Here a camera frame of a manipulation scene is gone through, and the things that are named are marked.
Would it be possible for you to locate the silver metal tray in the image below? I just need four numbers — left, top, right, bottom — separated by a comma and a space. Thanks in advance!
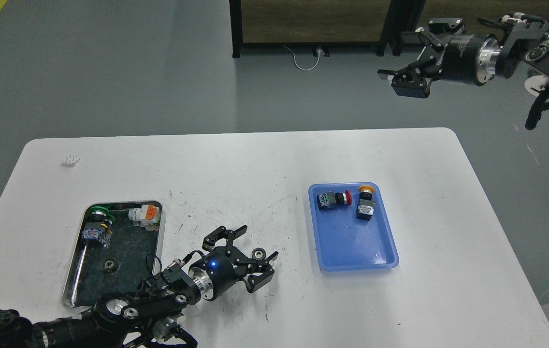
61, 201, 164, 308

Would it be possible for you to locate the blue plastic tray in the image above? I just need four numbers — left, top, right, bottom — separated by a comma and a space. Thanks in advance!
308, 181, 400, 272

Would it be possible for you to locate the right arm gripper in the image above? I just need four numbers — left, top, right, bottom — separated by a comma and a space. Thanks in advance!
377, 18, 501, 99

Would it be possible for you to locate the small white plastic part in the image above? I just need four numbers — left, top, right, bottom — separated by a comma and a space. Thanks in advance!
61, 155, 81, 167

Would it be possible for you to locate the black gear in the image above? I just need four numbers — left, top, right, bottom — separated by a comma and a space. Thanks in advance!
251, 247, 266, 260
102, 259, 119, 275

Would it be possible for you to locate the green push button switch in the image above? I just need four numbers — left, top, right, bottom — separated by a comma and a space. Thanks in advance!
80, 205, 116, 249

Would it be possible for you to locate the white cable on floor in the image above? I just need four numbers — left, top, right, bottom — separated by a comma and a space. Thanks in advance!
282, 45, 328, 72

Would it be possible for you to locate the red push button switch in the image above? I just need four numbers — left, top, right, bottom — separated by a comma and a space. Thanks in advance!
316, 190, 352, 211

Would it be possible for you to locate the wooden cabinet right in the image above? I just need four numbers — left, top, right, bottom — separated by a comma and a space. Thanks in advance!
389, 0, 549, 57

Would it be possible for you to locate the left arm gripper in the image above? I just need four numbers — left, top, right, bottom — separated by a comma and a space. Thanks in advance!
189, 225, 279, 301

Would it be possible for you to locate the wooden cabinet left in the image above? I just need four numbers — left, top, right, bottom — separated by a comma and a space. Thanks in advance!
230, 0, 400, 58

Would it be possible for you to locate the white orange connector block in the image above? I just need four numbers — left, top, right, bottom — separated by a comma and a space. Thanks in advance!
128, 204, 160, 231

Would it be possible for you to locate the wooden cabinet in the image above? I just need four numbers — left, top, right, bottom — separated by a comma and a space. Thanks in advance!
230, 0, 400, 58
389, 0, 549, 57

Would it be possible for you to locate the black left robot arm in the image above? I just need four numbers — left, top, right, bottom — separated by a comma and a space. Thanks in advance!
0, 225, 279, 348

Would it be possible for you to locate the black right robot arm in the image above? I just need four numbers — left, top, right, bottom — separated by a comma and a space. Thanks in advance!
377, 13, 549, 130

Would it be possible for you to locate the yellow push button switch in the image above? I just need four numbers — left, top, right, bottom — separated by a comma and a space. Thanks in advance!
356, 185, 376, 221

